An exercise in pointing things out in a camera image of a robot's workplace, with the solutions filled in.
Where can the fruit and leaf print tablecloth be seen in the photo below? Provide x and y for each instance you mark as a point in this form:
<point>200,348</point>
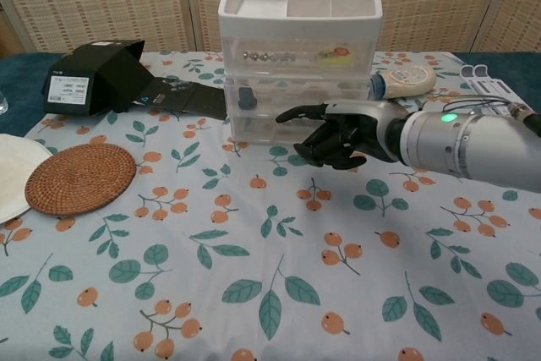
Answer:
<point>270,259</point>

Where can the black flat packaging sleeve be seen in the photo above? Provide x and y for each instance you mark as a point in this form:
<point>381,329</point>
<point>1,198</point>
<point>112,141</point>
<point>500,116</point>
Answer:
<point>194,101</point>

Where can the white folding stand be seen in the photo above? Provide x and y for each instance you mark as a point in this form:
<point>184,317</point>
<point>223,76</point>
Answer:
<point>494,86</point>

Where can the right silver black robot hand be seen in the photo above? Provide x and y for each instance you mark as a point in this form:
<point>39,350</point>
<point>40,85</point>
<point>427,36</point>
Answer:
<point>363,120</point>

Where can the white plastic drawer organizer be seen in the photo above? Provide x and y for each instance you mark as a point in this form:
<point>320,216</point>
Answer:
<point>253,25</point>

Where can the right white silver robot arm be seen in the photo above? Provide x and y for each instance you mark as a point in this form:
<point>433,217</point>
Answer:
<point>465,145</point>

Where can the colourful small trinket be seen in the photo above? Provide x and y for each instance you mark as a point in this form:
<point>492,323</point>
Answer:
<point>338,52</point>

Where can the cream mayonnaise squeeze bottle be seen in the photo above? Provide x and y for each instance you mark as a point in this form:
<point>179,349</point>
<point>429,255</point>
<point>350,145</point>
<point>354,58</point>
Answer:
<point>410,80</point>

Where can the brown woven rattan coaster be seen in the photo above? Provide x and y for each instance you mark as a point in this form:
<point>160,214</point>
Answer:
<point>80,179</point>

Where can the white round plate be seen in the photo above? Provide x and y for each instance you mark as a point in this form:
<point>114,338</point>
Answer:
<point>17,175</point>

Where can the black cardboard box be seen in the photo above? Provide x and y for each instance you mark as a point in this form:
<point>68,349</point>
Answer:
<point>105,78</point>

